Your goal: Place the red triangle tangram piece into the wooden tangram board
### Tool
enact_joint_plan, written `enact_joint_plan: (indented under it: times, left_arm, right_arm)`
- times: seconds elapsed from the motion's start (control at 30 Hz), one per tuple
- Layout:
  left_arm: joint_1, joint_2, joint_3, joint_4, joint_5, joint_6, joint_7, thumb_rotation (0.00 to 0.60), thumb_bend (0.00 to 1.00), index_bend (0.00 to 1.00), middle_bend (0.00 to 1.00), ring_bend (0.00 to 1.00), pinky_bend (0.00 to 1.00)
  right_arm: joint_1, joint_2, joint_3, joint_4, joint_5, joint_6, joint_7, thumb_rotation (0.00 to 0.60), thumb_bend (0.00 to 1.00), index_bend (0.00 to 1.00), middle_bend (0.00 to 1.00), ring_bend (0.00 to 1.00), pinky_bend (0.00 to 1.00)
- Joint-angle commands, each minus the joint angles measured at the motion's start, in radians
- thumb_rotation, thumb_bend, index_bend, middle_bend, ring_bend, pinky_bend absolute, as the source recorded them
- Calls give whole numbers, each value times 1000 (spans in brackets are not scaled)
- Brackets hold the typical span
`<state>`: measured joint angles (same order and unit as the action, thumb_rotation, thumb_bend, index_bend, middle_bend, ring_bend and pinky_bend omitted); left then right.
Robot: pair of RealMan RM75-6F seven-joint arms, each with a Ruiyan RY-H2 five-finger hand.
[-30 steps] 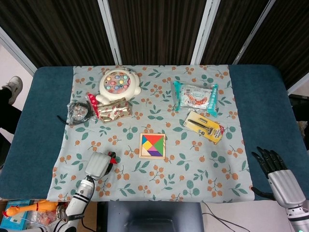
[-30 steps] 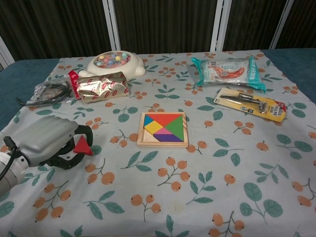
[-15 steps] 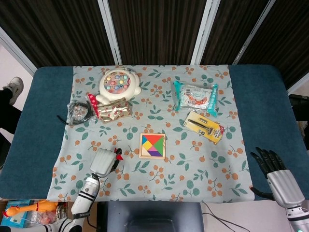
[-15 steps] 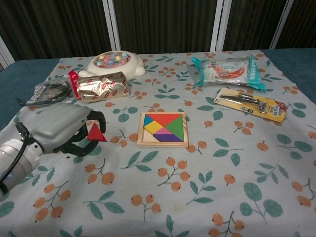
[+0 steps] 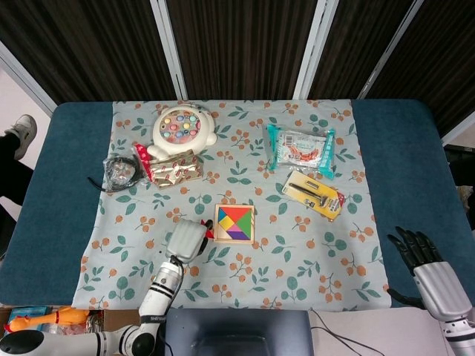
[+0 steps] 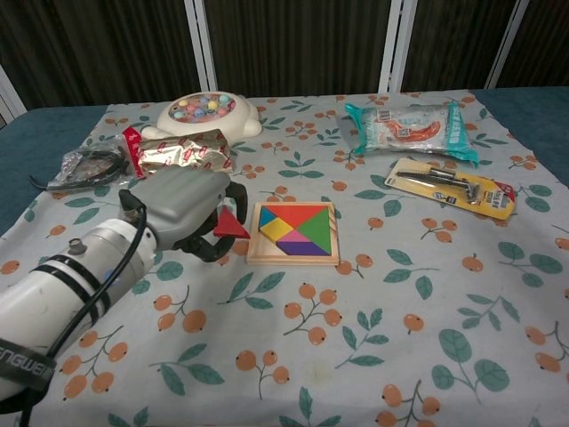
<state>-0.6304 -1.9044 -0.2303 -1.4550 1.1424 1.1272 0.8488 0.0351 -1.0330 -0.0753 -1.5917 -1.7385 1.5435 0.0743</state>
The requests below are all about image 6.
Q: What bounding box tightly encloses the white fishing game toy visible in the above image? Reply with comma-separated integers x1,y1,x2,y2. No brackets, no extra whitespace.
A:
140,91,262,140

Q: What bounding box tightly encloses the black branded arm strap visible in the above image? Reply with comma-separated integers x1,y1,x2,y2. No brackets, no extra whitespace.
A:
0,337,59,392

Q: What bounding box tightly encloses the floral tablecloth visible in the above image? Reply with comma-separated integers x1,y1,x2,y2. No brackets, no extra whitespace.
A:
0,90,569,427

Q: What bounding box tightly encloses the red large tangram triangle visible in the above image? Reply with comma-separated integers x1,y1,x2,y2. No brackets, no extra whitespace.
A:
260,205,329,233

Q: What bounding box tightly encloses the red triangle piece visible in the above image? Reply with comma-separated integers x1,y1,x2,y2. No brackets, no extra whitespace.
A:
212,207,252,240

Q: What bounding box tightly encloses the pink small tangram triangle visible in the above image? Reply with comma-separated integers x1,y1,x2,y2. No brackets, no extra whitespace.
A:
275,230,310,245

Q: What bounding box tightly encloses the clear bag with black cable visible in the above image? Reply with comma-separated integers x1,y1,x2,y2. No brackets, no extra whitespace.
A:
28,144,132,193

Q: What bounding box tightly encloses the yellow razor blister pack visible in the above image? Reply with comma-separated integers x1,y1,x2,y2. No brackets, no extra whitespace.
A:
383,157,519,222

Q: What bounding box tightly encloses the teal snack package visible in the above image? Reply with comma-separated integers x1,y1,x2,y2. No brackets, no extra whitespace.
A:
344,101,480,169

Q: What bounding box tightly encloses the wooden tangram puzzle tray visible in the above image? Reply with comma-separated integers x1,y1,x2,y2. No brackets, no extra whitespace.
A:
246,200,341,268

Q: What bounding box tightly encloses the gold foil snack package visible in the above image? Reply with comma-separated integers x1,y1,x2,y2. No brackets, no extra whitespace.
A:
121,125,233,181

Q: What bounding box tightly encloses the blue table cover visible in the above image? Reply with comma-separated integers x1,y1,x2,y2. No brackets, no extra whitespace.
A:
0,86,569,237

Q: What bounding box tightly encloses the yellow tangram square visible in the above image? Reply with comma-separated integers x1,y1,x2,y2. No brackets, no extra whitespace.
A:
259,216,298,242

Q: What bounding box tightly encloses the green large tangram triangle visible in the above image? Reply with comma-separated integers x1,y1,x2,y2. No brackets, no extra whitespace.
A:
295,206,331,257

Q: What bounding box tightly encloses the black left hand cable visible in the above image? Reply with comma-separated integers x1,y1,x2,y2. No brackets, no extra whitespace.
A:
20,189,150,427

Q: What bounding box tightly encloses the purple tangram parallelogram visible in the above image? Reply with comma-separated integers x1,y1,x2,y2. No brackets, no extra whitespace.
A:
275,241,331,258

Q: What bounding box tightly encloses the left black grey robot hand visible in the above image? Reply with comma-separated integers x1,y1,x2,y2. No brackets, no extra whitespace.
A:
128,167,250,264

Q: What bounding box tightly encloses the dark slatted room divider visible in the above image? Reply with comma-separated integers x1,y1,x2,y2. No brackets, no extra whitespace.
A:
0,0,569,112

